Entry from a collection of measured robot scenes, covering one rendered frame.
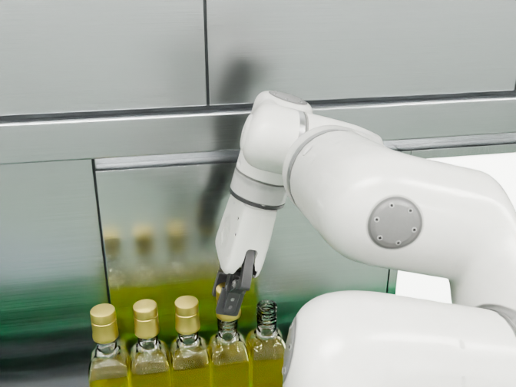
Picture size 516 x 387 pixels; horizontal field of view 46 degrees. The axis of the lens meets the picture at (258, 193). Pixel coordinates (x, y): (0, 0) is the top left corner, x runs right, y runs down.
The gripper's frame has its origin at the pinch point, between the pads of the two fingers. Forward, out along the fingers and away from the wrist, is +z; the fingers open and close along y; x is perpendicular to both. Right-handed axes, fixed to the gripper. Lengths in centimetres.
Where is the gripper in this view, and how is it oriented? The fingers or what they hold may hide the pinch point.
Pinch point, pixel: (227, 293)
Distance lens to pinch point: 85.1
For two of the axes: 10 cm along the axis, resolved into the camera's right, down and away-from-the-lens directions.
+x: 9.4, 1.8, 2.7
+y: 1.8, 4.0, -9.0
